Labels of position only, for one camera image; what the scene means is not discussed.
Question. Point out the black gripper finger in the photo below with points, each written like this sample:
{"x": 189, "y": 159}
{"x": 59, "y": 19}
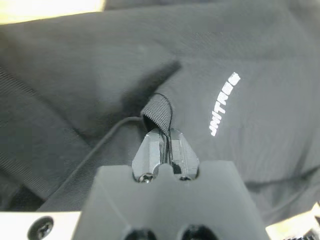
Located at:
{"x": 147, "y": 155}
{"x": 183, "y": 155}

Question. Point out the black polo shirt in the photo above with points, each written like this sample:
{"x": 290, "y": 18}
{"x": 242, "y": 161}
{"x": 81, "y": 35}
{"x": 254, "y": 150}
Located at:
{"x": 75, "y": 75}

